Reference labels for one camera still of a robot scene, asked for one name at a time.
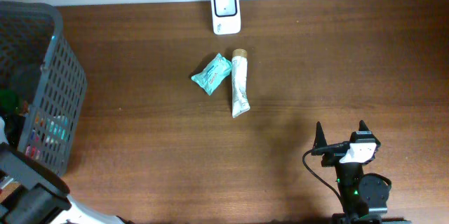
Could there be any white floral cream tube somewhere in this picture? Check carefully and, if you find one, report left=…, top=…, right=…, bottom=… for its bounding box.
left=232, top=48, right=250, bottom=118

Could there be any green lid jar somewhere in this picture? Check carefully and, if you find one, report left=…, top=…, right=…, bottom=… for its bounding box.
left=1, top=89, right=29, bottom=117

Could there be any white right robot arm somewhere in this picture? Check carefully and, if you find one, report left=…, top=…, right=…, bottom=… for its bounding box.
left=305, top=121, right=410, bottom=224

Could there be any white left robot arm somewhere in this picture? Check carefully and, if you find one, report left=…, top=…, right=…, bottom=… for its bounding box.
left=1, top=121, right=128, bottom=224

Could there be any white barcode scanner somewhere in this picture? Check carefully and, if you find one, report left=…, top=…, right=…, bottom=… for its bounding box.
left=210, top=0, right=241, bottom=35

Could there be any teal wet wipes pack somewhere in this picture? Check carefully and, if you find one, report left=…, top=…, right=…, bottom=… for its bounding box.
left=191, top=53, right=232, bottom=95

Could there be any grey plastic basket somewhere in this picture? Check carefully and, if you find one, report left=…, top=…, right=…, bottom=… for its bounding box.
left=1, top=1, right=88, bottom=176

